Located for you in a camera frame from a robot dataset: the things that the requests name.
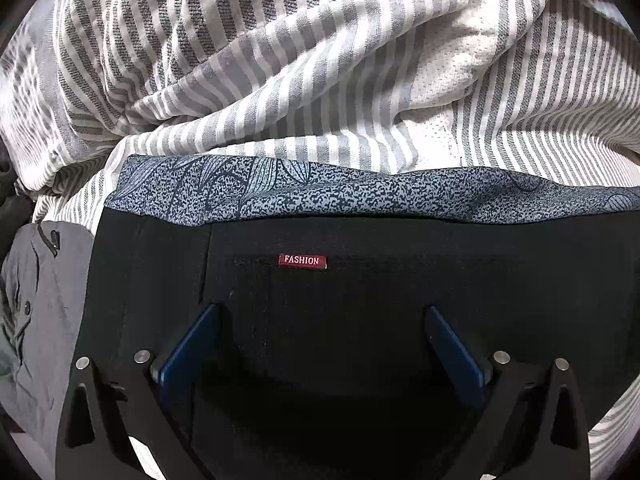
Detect white bed sheet grey stripes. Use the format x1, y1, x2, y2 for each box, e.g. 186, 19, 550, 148
30, 0, 640, 468

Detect grey white striped duvet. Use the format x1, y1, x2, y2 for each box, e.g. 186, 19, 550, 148
0, 0, 566, 196

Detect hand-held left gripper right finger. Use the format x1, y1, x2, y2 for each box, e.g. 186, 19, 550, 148
415, 305, 593, 480

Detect grey garment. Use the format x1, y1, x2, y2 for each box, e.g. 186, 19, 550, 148
0, 220, 98, 466

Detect black pants with patterned waistband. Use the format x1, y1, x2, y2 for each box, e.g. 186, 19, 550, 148
82, 155, 640, 480

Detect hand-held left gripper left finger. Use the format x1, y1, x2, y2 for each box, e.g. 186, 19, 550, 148
55, 302, 222, 480

